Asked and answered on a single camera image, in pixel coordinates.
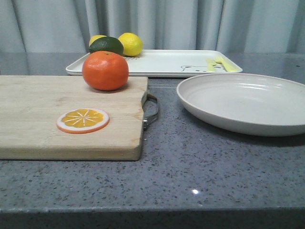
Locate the orange tangerine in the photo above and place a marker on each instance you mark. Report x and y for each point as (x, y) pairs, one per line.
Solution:
(105, 70)

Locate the beige round plate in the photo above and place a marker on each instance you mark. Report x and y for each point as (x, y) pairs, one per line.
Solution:
(246, 103)

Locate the white rectangular tray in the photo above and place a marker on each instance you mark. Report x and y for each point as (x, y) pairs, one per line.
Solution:
(174, 63)

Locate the orange slice toy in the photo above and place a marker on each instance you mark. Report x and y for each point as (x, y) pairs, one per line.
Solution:
(82, 121)

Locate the yellow lemon right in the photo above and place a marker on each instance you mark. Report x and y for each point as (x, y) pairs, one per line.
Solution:
(132, 44)

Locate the yellow lemon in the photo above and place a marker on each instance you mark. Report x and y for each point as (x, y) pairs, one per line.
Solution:
(94, 38)
(132, 44)

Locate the yellow plastic knife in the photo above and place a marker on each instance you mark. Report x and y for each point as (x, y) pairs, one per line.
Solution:
(210, 65)

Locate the green lime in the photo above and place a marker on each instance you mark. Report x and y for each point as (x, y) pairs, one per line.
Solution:
(107, 43)

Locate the yellow plastic fork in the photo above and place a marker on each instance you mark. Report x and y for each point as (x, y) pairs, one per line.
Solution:
(226, 64)

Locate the yellow lemon left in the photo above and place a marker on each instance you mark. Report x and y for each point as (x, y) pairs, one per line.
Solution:
(94, 38)

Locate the wooden cutting board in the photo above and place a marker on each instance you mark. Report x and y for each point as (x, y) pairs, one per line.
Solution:
(30, 106)

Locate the grey curtain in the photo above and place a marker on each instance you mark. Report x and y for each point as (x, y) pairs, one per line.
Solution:
(248, 26)

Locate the metal cutting board handle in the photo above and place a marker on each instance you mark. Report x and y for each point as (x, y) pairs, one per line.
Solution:
(151, 108)

